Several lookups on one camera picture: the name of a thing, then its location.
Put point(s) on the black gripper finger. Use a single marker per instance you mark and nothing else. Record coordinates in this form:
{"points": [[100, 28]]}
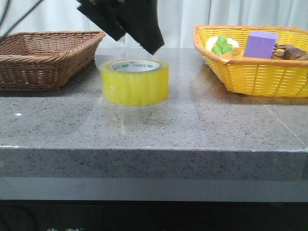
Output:
{"points": [[139, 19], [102, 17]]}

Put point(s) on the yellow packing tape roll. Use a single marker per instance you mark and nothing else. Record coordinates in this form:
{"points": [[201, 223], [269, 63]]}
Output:
{"points": [[135, 82]]}

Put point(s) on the white curtain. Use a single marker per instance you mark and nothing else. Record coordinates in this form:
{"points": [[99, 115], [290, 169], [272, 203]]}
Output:
{"points": [[176, 17]]}

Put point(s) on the brown wicker basket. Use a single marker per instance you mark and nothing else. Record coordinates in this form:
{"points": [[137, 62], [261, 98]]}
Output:
{"points": [[45, 61]]}

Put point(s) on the green leaf toy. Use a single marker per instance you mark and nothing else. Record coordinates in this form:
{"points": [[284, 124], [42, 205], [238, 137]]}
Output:
{"points": [[222, 46]]}

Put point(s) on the orange carrot toy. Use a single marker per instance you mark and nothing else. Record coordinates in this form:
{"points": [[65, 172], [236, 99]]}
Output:
{"points": [[235, 53]]}

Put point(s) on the purple foam block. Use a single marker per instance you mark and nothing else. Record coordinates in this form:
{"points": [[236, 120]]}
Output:
{"points": [[260, 44]]}

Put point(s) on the yellow woven basket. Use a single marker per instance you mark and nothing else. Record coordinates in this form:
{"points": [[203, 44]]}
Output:
{"points": [[255, 76]]}

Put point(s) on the brown wooden animal figure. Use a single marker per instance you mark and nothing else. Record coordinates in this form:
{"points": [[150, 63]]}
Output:
{"points": [[289, 52]]}

